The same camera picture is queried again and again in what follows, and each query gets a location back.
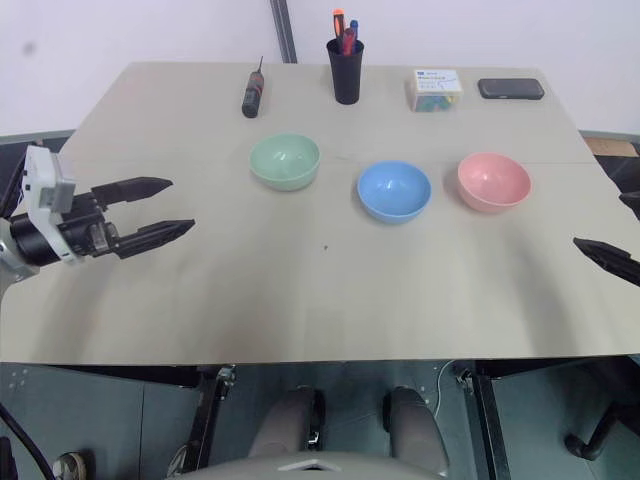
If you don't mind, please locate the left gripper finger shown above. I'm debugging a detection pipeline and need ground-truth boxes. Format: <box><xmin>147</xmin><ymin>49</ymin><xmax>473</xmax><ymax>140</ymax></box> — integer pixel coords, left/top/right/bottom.
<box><xmin>116</xmin><ymin>218</ymin><xmax>197</xmax><ymax>260</ymax></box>
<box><xmin>92</xmin><ymin>175</ymin><xmax>175</xmax><ymax>207</ymax></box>

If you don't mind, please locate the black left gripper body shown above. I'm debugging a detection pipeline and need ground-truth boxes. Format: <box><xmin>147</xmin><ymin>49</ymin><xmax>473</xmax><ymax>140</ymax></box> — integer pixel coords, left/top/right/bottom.
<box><xmin>56</xmin><ymin>186</ymin><xmax>122</xmax><ymax>260</ymax></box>

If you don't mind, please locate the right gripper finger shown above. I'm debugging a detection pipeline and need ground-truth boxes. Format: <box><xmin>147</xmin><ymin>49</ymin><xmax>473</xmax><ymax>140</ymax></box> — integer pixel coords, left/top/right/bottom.
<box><xmin>618</xmin><ymin>191</ymin><xmax>640</xmax><ymax>220</ymax></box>
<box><xmin>572</xmin><ymin>237</ymin><xmax>640</xmax><ymax>288</ymax></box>

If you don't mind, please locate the brown cardboard box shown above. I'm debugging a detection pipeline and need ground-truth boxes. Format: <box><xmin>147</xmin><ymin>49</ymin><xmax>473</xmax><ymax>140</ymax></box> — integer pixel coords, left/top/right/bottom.
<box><xmin>583</xmin><ymin>136</ymin><xmax>640</xmax><ymax>158</ymax></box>

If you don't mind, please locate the red bowl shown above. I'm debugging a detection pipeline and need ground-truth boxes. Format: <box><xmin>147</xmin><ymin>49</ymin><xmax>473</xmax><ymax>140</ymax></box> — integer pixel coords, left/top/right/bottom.
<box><xmin>456</xmin><ymin>151</ymin><xmax>532</xmax><ymax>216</ymax></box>

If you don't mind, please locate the green bowl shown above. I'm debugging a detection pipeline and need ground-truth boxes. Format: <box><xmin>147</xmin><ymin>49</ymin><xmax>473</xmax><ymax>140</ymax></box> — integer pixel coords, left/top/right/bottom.
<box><xmin>249</xmin><ymin>132</ymin><xmax>321</xmax><ymax>193</ymax></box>

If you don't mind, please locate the black screwdriver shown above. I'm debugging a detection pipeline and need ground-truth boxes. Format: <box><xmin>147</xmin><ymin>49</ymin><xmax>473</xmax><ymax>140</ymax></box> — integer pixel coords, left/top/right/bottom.
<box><xmin>241</xmin><ymin>55</ymin><xmax>267</xmax><ymax>119</ymax></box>

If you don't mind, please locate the black flat case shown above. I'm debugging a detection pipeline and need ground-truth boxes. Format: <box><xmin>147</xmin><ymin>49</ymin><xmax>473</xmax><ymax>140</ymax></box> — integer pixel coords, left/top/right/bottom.
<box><xmin>476</xmin><ymin>77</ymin><xmax>546</xmax><ymax>102</ymax></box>

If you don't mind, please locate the black chair base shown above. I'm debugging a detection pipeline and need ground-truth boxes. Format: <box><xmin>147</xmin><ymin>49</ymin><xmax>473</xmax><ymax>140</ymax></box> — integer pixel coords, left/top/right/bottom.
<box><xmin>564</xmin><ymin>397</ymin><xmax>640</xmax><ymax>462</ymax></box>

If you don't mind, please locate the black table leg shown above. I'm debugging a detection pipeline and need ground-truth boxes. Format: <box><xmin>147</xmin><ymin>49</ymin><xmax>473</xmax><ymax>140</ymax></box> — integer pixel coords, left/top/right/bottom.
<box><xmin>168</xmin><ymin>364</ymin><xmax>238</xmax><ymax>480</ymax></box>
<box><xmin>451</xmin><ymin>359</ymin><xmax>513</xmax><ymax>480</ymax></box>

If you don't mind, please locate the clear box of coloured pins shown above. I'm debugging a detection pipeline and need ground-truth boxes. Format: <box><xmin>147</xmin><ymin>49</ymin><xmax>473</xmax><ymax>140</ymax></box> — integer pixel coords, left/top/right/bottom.
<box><xmin>404</xmin><ymin>68</ymin><xmax>464</xmax><ymax>114</ymax></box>

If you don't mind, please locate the dark rounded robot knee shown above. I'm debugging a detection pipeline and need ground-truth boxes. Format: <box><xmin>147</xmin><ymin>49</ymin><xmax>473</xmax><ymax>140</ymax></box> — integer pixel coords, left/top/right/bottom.
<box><xmin>381</xmin><ymin>385</ymin><xmax>450</xmax><ymax>477</ymax></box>
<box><xmin>247</xmin><ymin>386</ymin><xmax>327</xmax><ymax>459</ymax></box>

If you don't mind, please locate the blue bowl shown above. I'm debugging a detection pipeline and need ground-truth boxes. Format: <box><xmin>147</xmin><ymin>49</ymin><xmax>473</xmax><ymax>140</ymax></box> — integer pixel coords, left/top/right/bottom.
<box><xmin>356</xmin><ymin>159</ymin><xmax>433</xmax><ymax>225</ymax></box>

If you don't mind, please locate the black caster wheel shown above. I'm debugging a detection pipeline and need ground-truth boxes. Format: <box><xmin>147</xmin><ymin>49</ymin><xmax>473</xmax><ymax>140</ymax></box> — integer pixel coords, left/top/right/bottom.
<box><xmin>51</xmin><ymin>449</ymin><xmax>97</xmax><ymax>480</ymax></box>

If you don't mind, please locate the black pen cup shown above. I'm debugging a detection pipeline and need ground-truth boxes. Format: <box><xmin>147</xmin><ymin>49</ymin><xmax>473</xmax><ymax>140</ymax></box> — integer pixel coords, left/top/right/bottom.
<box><xmin>325</xmin><ymin>38</ymin><xmax>366</xmax><ymax>106</ymax></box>

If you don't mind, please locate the orange-capped black marker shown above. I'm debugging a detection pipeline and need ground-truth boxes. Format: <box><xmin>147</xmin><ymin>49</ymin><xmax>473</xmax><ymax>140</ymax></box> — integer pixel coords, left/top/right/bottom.
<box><xmin>329</xmin><ymin>8</ymin><xmax>347</xmax><ymax>54</ymax></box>

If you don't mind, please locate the grey robot torso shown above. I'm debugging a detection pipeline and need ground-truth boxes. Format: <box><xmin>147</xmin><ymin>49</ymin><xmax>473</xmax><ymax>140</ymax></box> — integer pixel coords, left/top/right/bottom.
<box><xmin>172</xmin><ymin>452</ymin><xmax>454</xmax><ymax>480</ymax></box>

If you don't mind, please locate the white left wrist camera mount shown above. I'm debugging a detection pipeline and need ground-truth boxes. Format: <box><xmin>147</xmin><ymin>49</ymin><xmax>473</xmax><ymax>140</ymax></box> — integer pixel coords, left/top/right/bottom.
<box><xmin>21</xmin><ymin>144</ymin><xmax>84</xmax><ymax>265</ymax></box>

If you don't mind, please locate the grey wall pole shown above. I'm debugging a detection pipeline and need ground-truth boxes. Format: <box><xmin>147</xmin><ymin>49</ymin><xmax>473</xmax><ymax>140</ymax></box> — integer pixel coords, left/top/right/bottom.
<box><xmin>269</xmin><ymin>0</ymin><xmax>300</xmax><ymax>65</ymax></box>

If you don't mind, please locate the thin white cable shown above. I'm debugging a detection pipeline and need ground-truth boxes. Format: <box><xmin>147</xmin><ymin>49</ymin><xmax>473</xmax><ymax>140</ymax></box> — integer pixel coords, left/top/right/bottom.
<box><xmin>430</xmin><ymin>359</ymin><xmax>448</xmax><ymax>417</ymax></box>

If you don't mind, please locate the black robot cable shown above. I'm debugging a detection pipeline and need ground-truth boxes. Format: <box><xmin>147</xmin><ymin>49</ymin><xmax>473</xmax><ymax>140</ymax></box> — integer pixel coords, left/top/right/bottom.
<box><xmin>0</xmin><ymin>399</ymin><xmax>57</xmax><ymax>480</ymax></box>

